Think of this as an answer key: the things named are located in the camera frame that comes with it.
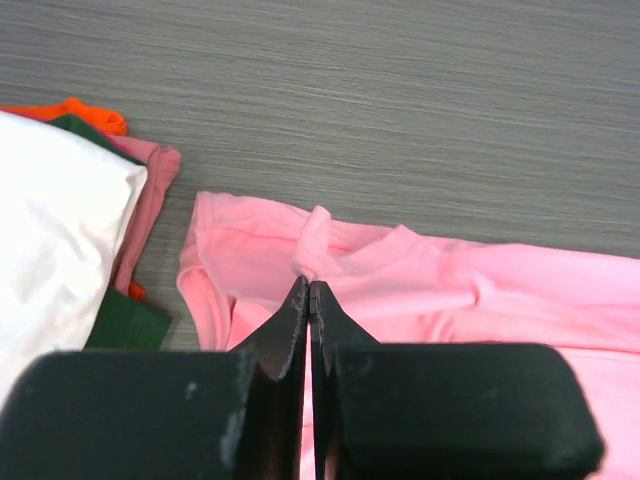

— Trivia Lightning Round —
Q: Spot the folded green t shirt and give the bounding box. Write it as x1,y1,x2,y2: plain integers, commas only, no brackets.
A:
49,117,171,350

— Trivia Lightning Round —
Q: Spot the folded dusty pink t shirt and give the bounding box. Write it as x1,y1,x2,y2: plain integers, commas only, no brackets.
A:
110,135,182,296

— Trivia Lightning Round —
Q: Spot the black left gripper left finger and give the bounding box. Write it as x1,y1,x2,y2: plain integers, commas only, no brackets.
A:
1,278,309,479

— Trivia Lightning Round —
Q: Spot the folded orange t shirt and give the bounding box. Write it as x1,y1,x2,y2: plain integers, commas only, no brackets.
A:
1,97,145,301

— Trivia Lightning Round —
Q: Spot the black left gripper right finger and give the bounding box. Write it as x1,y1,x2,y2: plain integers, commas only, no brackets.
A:
309,281,605,479

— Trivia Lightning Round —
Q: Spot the folded white t shirt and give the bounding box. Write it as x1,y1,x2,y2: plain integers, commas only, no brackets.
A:
1,113,147,396

